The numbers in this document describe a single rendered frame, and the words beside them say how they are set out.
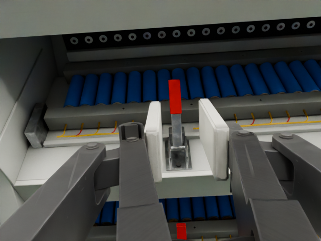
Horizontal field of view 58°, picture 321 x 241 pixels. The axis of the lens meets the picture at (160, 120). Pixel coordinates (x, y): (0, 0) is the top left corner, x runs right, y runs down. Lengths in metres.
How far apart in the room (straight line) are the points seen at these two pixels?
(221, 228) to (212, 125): 0.31
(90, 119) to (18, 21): 0.13
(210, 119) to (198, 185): 0.17
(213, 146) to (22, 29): 0.21
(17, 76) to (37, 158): 0.10
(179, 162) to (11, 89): 0.20
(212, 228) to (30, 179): 0.26
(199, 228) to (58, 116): 0.25
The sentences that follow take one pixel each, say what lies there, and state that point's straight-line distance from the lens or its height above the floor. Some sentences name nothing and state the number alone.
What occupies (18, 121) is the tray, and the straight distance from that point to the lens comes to 0.36.
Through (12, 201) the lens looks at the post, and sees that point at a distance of 0.37.
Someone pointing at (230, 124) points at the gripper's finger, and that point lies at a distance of 0.18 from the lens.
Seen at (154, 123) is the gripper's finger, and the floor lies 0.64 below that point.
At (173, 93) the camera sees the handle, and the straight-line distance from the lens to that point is 0.30.
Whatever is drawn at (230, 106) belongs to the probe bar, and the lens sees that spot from 0.35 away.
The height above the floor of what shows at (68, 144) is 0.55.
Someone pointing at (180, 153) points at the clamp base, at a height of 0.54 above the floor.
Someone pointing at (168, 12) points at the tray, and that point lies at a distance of 0.27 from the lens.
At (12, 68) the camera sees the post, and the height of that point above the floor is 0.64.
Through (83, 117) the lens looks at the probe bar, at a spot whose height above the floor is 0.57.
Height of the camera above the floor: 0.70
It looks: 23 degrees down
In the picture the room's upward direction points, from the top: 4 degrees counter-clockwise
